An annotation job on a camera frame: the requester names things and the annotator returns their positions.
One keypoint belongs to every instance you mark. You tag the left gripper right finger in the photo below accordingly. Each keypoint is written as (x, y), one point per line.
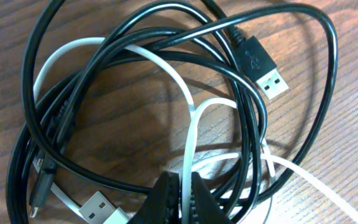
(203, 207)

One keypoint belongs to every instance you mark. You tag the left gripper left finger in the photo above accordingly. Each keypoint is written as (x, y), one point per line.
(162, 204)

